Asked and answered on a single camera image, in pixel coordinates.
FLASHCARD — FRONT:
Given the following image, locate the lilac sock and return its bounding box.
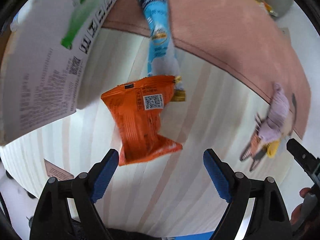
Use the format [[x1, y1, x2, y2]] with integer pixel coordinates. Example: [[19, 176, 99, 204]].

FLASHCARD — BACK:
[[258, 82, 290, 143]]

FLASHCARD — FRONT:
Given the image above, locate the orange snack packet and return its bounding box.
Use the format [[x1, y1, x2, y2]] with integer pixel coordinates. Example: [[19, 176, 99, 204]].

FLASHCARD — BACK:
[[101, 75, 183, 166]]

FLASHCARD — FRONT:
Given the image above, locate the light blue tube snack packet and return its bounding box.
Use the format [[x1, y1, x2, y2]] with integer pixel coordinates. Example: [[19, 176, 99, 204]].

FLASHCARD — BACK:
[[137, 0, 186, 102]]

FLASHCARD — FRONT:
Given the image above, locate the person's right hand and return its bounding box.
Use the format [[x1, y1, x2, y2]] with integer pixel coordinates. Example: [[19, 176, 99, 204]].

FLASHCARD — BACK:
[[290, 187, 311, 225]]

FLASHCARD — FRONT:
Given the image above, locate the grey yellow scrub pad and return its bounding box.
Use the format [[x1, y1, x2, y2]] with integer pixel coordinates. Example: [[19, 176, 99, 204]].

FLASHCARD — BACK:
[[266, 140, 280, 158]]

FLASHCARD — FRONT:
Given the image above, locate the open cardboard box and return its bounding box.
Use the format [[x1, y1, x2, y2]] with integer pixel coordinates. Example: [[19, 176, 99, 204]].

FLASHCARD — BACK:
[[1, 0, 117, 146]]

